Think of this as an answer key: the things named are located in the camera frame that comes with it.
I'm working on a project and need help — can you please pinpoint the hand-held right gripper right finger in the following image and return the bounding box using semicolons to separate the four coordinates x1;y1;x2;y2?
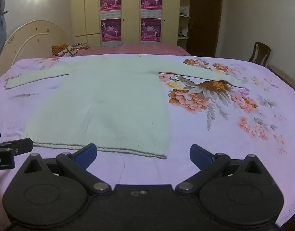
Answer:
174;144;271;195

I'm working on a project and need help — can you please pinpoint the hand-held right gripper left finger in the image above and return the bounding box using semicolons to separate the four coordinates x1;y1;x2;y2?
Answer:
17;143;112;195

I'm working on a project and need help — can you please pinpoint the pale green knit sweater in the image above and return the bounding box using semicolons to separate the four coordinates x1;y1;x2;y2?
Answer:
5;55;244;160

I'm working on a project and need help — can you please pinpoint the lilac floral blanket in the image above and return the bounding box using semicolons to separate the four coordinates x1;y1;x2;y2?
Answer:
0;55;295;229

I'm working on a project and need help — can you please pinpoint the orange white patterned pillow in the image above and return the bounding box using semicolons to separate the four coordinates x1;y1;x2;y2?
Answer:
51;43;90;58

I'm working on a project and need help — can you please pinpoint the cream arched headboard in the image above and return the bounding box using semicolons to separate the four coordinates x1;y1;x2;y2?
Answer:
0;20;71;82

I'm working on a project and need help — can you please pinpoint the cream corner shelf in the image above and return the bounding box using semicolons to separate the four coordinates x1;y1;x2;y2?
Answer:
178;0;193;49

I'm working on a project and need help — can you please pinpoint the pink bed sheet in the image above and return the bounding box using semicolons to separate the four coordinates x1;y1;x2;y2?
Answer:
51;44;192;58

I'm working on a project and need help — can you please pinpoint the dark wooden chair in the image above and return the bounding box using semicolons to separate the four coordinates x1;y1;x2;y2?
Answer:
248;42;271;67

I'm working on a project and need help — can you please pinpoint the dark wooden door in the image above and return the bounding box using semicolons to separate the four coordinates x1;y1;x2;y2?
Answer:
186;0;223;58

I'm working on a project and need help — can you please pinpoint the cream wardrobe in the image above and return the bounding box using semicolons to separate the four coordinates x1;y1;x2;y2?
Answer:
70;0;181;49

